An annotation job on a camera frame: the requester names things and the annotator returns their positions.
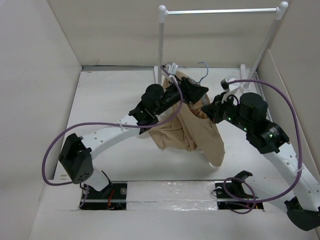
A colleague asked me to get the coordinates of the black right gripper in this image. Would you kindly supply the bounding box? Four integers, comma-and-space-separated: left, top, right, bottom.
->
200, 91, 252, 132

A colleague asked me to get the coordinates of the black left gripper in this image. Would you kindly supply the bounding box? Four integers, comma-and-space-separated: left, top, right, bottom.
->
154, 75, 208, 117

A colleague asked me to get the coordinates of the beige t shirt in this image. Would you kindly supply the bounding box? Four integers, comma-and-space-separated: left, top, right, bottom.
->
149, 69, 225, 168

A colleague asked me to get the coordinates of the blue wire hanger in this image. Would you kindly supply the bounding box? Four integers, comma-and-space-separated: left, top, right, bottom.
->
189, 61, 211, 106

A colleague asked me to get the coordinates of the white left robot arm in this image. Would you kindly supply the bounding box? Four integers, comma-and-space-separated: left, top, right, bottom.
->
58, 77, 209, 199

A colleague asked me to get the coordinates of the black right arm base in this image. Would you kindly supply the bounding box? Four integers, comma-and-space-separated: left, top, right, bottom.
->
210, 179, 264, 214

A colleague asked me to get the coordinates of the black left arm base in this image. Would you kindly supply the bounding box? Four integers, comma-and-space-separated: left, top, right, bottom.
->
79, 171, 128, 211

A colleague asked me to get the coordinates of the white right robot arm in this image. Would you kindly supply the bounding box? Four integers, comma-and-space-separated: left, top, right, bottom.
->
201, 92, 320, 231

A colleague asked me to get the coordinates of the white clothes rack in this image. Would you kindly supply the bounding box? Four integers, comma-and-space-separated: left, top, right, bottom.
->
154, 0, 289, 84

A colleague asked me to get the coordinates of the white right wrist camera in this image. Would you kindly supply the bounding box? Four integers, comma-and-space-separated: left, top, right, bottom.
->
220, 75, 242, 103

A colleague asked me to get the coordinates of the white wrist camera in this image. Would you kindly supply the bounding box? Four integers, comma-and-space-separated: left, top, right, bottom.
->
160, 62, 179, 78
220, 75, 242, 103

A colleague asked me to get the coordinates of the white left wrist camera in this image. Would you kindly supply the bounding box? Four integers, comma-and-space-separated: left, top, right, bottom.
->
160, 62, 179, 78

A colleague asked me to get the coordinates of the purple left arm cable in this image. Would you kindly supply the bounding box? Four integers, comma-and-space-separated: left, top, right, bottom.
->
41, 64, 185, 208

